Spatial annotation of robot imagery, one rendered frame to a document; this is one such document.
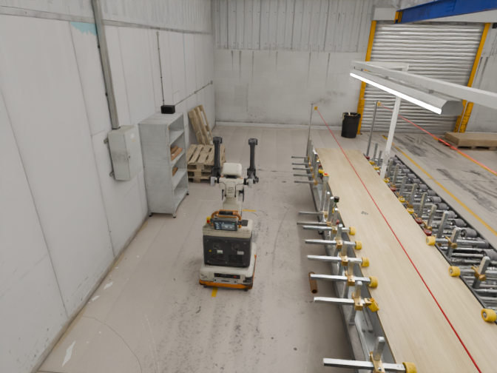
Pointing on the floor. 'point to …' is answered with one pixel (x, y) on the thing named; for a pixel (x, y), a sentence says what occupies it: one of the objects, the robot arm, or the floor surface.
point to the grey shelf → (151, 133)
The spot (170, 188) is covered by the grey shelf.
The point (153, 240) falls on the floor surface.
